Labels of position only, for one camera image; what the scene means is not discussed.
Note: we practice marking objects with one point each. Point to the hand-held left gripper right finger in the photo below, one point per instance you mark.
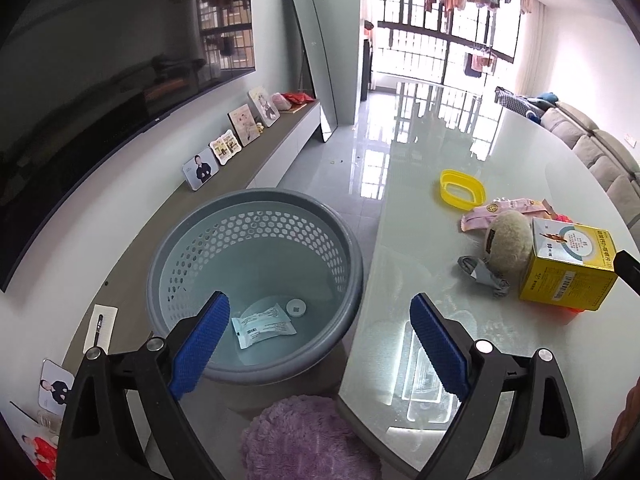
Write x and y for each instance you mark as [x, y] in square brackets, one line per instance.
[437, 345]

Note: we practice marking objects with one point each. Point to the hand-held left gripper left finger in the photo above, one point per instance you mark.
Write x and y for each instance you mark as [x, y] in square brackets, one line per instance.
[200, 345]

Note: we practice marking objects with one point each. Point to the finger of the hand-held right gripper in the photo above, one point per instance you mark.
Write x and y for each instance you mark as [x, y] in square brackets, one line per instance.
[629, 270]

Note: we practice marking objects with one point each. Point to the yellow cardboard box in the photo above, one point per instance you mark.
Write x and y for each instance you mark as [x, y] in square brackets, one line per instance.
[570, 270]

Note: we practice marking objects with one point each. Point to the grey wrapper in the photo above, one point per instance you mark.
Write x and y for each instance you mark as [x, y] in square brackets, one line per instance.
[482, 275]

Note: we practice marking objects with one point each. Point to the beige plush ball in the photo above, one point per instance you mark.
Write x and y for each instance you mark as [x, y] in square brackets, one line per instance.
[510, 242]

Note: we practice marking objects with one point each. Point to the pink snack packet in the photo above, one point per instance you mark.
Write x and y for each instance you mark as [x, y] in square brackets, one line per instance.
[505, 207]

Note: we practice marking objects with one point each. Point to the grey perforated plastic basket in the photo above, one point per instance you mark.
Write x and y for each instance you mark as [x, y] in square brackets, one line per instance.
[280, 230]

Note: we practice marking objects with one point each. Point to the white sealed packet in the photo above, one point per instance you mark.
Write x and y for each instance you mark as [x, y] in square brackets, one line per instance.
[265, 327]

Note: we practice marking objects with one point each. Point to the white paper sheet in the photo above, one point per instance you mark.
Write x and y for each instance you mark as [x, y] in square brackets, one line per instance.
[107, 330]

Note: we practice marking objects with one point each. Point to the white round cap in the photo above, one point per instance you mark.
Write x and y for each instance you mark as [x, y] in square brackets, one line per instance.
[296, 308]

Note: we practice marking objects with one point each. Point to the black pen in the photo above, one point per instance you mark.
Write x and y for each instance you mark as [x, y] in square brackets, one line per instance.
[97, 331]

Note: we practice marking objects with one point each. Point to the beige sofa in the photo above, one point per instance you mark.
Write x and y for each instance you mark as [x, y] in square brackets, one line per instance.
[600, 155]

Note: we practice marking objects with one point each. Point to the purple fluffy cushion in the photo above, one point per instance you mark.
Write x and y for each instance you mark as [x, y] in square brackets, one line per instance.
[305, 440]

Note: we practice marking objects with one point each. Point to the clear plastic bottle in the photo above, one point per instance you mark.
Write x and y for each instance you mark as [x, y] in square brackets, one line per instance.
[47, 421]

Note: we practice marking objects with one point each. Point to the blue cloth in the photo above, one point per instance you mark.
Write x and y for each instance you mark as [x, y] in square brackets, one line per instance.
[549, 99]

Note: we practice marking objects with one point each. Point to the red printed card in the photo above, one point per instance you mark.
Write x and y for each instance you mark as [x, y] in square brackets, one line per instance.
[39, 455]

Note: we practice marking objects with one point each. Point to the blue plaid bag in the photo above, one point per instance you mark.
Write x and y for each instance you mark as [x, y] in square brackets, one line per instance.
[515, 102]

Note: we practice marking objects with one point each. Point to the long grey television cabinet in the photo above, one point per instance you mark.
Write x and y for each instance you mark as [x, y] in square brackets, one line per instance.
[280, 135]

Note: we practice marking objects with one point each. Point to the clothes on low rack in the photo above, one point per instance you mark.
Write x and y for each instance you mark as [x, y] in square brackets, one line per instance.
[480, 62]

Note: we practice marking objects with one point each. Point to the red folded cloth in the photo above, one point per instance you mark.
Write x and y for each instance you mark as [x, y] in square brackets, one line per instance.
[299, 98]

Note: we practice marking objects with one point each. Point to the large black television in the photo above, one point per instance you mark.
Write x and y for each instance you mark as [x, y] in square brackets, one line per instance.
[100, 60]

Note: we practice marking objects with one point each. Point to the tall black-framed mirror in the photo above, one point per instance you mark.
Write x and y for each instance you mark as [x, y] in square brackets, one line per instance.
[312, 60]

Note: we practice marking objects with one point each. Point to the barred balcony window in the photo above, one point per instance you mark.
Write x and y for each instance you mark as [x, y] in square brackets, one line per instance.
[425, 35]

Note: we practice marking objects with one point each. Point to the rounded photo frame dark suit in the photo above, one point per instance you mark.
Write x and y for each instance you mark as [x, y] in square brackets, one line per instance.
[56, 389]

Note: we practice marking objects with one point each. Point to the photo frame man in suit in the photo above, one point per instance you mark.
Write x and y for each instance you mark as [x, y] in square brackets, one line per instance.
[201, 170]

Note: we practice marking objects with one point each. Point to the ornate white photo frame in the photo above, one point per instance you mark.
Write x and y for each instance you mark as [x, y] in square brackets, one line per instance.
[226, 147]

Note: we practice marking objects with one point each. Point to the pale portrait photo frame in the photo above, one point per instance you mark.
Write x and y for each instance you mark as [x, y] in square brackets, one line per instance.
[244, 125]

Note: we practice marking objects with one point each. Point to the white portrait photo frame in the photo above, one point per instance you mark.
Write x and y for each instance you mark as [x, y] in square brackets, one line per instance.
[265, 106]

